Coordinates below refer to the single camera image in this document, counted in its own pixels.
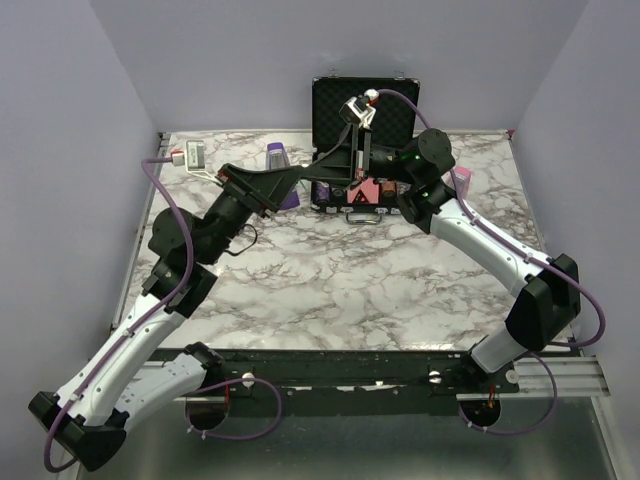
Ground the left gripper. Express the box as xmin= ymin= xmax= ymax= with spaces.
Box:
xmin=198 ymin=163 xmax=305 ymax=266

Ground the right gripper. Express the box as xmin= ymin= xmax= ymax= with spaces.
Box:
xmin=300 ymin=124 xmax=419 ymax=191

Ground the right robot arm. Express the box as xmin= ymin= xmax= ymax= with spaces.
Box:
xmin=306 ymin=126 xmax=581 ymax=392

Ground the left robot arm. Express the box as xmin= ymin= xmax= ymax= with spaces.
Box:
xmin=28 ymin=158 xmax=304 ymax=473

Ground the purple metronome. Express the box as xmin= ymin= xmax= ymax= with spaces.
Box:
xmin=265 ymin=142 xmax=300 ymax=210

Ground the red playing card deck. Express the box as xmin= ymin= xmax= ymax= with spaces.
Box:
xmin=347 ymin=178 xmax=381 ymax=204

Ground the black poker chip case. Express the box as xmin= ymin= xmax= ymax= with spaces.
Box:
xmin=310 ymin=76 xmax=420 ymax=224

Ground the pink box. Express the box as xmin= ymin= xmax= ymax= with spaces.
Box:
xmin=448 ymin=166 xmax=472 ymax=200

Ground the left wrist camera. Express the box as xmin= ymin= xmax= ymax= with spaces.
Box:
xmin=170 ymin=140 xmax=213 ymax=180

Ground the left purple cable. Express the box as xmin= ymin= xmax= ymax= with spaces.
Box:
xmin=43 ymin=155 xmax=284 ymax=474

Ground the purple cable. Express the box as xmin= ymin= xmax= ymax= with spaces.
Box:
xmin=43 ymin=155 xmax=284 ymax=474
xmin=377 ymin=87 xmax=607 ymax=435

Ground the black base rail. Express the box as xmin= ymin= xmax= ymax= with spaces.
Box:
xmin=186 ymin=349 xmax=524 ymax=418

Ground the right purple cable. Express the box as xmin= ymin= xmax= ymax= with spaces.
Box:
xmin=377 ymin=87 xmax=607 ymax=435

